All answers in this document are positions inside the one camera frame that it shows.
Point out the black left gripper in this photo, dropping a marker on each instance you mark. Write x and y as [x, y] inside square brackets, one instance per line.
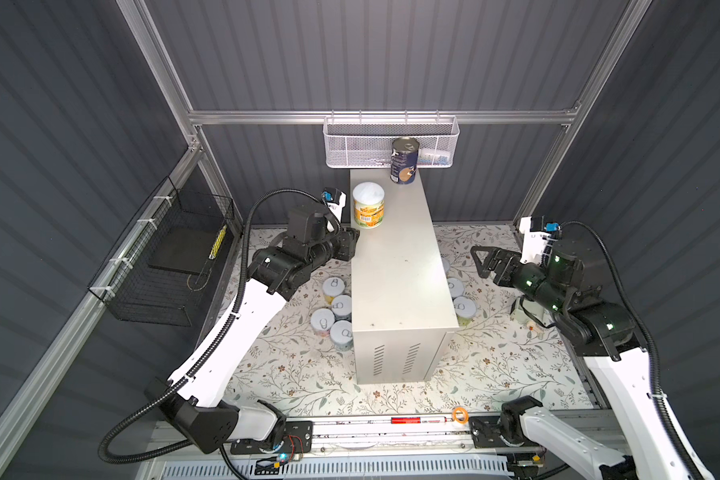
[345, 241]

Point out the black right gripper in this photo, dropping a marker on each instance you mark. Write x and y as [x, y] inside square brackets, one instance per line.
[507, 260]

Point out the orange yellow fruit can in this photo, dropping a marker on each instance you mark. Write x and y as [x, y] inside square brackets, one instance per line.
[368, 205]

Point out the light teal can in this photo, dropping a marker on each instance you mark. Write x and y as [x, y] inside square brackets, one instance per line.
[341, 335]

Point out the dark blue tin can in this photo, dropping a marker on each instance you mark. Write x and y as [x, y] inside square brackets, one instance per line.
[404, 158]

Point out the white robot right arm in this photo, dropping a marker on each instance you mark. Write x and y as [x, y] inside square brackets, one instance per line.
[615, 348]

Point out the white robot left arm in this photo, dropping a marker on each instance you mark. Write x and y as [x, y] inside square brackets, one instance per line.
[272, 276]

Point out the white metal cabinet counter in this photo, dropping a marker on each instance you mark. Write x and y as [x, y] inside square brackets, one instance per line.
[402, 312]

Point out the green label can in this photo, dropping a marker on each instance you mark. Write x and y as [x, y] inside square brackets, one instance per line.
[465, 310]

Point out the pale green square dish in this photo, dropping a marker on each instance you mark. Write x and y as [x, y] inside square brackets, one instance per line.
[527, 312]

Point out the white top can left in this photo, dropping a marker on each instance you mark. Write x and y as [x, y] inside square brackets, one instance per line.
[341, 307]

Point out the pink label can left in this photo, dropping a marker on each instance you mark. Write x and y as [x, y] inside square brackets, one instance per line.
[321, 321]

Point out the yellow highlighter pen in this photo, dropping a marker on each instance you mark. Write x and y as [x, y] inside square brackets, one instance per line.
[218, 241]

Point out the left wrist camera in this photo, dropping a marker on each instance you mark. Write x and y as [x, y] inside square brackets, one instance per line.
[335, 199]

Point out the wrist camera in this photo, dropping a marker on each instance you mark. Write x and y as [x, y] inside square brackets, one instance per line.
[335, 199]
[538, 236]

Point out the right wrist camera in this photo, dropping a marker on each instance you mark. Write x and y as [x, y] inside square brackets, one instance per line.
[538, 236]

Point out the white wire mesh basket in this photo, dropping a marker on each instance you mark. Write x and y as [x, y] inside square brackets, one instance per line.
[359, 141]

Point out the black wire wall basket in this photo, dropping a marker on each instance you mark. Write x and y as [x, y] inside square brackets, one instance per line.
[163, 276]

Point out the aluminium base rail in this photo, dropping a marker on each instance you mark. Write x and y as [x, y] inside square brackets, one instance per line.
[326, 434]

